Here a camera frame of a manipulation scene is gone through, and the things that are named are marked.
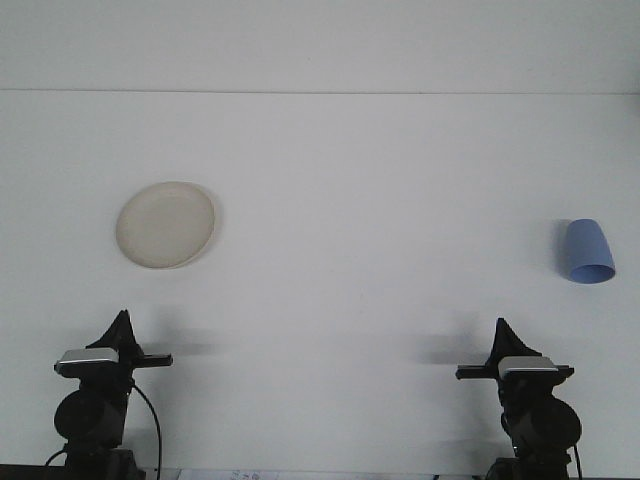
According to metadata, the pale blue cup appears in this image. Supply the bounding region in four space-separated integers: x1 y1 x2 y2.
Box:
563 218 617 285

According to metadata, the pale round plate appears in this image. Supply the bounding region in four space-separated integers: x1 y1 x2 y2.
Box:
115 180 217 270

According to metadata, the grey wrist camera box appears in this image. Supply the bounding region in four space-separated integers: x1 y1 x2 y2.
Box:
53 348 122 377
497 355 560 380

